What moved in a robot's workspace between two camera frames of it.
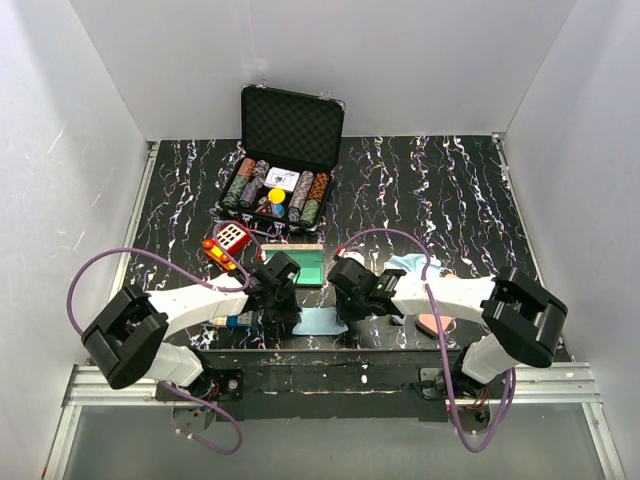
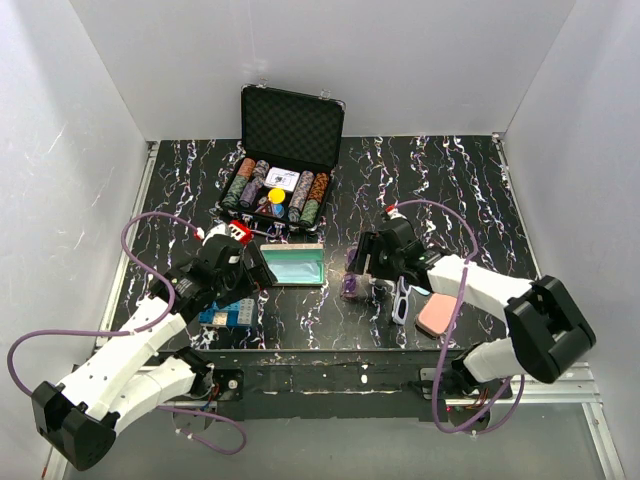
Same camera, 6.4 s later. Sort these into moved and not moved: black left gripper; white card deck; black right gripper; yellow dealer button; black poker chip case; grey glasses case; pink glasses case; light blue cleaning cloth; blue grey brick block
Moved: light blue cleaning cloth; black left gripper; black right gripper
Not moved: white card deck; yellow dealer button; pink glasses case; blue grey brick block; grey glasses case; black poker chip case
